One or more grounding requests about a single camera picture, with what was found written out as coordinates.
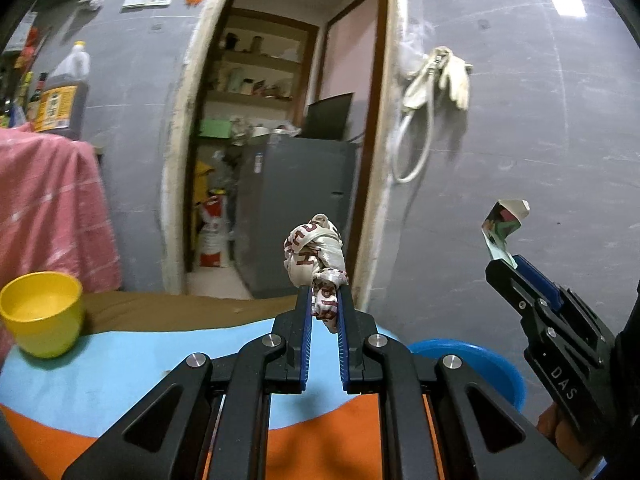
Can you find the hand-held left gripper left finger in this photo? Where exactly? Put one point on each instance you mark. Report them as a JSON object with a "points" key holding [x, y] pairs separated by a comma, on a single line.
{"points": [[306, 340]]}

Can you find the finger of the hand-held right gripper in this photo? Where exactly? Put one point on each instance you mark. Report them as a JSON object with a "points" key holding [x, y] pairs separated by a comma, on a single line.
{"points": [[540, 280], [505, 277]]}

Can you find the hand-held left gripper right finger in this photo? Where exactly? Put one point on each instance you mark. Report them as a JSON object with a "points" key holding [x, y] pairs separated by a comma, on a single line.
{"points": [[344, 345]]}

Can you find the white green wrapper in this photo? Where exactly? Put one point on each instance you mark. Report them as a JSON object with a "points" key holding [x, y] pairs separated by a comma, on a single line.
{"points": [[500, 230]]}

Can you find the white red wrapper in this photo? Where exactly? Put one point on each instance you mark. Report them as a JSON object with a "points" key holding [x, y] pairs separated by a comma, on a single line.
{"points": [[312, 255]]}

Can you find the blue plastic bucket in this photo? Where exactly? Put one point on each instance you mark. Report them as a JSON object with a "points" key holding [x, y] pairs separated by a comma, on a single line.
{"points": [[480, 375]]}

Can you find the person's right hand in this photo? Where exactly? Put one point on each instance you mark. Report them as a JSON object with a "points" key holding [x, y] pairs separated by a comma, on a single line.
{"points": [[547, 422]]}

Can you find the red white bag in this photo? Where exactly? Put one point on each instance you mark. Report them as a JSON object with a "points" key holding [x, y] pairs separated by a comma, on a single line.
{"points": [[215, 235]]}

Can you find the striped blanket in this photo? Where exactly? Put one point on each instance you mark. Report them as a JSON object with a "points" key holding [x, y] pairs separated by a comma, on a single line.
{"points": [[125, 375]]}

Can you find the yellow bag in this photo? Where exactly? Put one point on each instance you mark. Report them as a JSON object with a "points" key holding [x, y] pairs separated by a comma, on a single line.
{"points": [[204, 180]]}

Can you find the white rubber gloves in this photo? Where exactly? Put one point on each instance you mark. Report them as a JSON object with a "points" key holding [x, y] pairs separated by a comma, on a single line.
{"points": [[457, 80]]}

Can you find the black laptop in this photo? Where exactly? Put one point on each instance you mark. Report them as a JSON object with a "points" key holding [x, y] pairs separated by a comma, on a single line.
{"points": [[327, 117]]}

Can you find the green box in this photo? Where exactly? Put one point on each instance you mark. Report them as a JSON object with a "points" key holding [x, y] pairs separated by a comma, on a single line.
{"points": [[215, 128]]}

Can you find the clear plastic bag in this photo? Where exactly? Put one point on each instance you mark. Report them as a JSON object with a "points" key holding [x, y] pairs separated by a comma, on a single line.
{"points": [[415, 50]]}

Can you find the yellow bowl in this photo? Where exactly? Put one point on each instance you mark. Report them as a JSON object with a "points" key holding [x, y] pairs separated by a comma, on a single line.
{"points": [[45, 325]]}

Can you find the teal jar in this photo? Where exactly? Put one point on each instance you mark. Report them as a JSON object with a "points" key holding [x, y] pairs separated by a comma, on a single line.
{"points": [[235, 80]]}

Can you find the wooden shelf unit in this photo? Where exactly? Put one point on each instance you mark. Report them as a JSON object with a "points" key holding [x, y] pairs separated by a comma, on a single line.
{"points": [[260, 60]]}

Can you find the pink checked cloth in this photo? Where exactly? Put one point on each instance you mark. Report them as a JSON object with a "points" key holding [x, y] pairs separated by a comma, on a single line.
{"points": [[50, 210]]}

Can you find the brown jar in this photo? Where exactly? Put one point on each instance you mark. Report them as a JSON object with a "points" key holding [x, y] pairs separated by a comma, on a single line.
{"points": [[257, 44]]}

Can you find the large oil jug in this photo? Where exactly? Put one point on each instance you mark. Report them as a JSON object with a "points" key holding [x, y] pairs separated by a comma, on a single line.
{"points": [[60, 105]]}

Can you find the wooden door frame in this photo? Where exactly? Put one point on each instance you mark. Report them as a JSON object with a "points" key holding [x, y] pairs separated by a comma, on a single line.
{"points": [[175, 160]]}

